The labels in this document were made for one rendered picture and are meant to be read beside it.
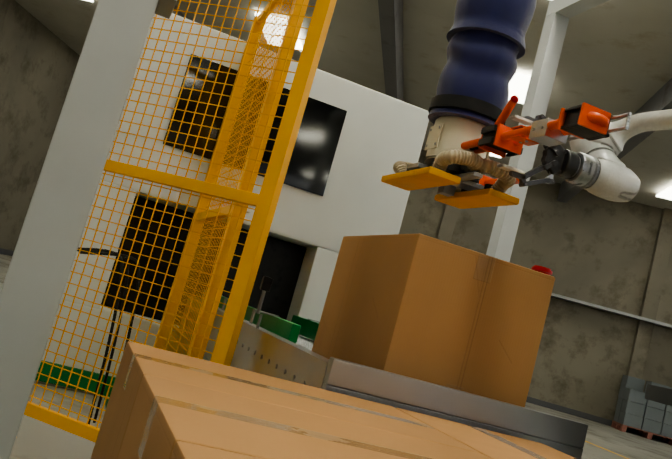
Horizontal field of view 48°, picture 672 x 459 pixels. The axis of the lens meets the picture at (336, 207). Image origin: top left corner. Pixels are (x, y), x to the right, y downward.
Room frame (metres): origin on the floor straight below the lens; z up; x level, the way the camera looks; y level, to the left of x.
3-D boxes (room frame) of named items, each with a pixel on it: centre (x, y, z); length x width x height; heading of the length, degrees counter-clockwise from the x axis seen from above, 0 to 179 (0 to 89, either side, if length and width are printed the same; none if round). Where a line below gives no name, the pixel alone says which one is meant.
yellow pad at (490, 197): (2.23, -0.39, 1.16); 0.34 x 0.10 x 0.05; 18
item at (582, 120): (1.62, -0.47, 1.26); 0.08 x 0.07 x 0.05; 18
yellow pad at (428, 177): (2.17, -0.21, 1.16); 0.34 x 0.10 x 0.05; 18
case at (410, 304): (2.19, -0.32, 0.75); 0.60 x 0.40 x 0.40; 16
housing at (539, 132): (1.76, -0.44, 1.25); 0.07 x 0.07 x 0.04; 18
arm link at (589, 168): (2.03, -0.61, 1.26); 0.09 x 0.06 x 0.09; 18
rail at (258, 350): (2.87, 0.24, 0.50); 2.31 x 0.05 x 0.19; 17
